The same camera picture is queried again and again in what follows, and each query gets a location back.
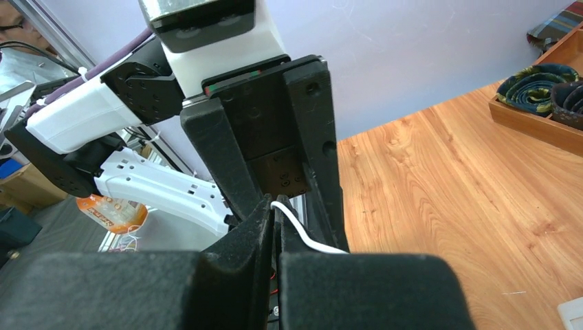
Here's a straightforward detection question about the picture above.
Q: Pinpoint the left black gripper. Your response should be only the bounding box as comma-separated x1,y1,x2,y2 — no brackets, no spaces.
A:
180,54,349,252

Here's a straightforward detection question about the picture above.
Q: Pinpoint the white plastic bin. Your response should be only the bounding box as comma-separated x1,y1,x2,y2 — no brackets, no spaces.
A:
557,297,583,330

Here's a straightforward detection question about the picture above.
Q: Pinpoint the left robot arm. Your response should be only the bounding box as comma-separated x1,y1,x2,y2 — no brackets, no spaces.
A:
5,38,348,253

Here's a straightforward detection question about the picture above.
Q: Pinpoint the black coiled strap three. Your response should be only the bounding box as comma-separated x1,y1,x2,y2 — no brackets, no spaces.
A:
495,63,581,115

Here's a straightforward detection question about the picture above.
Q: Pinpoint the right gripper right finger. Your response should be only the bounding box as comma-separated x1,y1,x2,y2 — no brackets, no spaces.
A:
275,195,476,330

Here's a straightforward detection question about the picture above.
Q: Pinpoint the black coiled strap four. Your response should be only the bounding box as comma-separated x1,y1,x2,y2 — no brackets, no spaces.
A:
551,81,582,131

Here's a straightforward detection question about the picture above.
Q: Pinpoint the cable bundle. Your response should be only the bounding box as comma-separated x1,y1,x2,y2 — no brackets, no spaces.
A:
270,201,350,256

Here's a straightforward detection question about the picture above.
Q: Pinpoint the orange snack packet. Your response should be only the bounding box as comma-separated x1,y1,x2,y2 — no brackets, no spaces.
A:
76,195,148,234

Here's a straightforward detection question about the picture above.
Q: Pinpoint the plaid cloth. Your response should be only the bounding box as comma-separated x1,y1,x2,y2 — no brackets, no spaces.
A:
527,1,582,53

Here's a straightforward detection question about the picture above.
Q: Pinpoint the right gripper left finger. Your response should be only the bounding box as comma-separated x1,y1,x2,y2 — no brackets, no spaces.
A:
1,195,274,329

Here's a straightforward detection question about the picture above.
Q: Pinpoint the person with glasses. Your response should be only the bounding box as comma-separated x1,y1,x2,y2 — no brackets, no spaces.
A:
1,1,52,51

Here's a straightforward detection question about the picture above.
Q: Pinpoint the wooden compartment tray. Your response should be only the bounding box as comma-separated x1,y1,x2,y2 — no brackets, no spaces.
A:
488,24,582,157

